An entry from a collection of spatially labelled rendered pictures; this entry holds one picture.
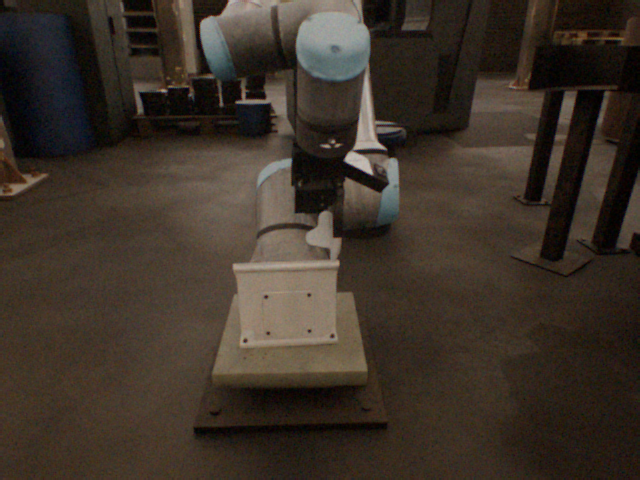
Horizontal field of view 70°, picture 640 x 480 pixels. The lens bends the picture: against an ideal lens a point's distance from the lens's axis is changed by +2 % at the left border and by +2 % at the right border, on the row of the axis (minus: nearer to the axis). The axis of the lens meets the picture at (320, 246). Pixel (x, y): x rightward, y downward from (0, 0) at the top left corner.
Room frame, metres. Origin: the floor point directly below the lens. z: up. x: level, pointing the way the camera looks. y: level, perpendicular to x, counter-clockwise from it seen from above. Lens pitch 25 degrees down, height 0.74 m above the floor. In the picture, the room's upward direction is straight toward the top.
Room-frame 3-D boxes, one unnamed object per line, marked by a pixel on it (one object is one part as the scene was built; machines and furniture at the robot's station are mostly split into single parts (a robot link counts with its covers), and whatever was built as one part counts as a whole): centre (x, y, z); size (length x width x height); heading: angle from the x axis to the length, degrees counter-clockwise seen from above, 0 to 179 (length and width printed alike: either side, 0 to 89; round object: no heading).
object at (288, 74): (3.76, -0.27, 0.39); 1.03 x 0.83 x 0.79; 98
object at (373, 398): (0.89, 0.07, 0.04); 0.40 x 0.40 x 0.08; 2
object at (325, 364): (0.89, 0.07, 0.10); 0.32 x 0.32 x 0.04; 2
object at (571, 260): (1.52, -0.84, 0.36); 0.26 x 0.20 x 0.72; 39
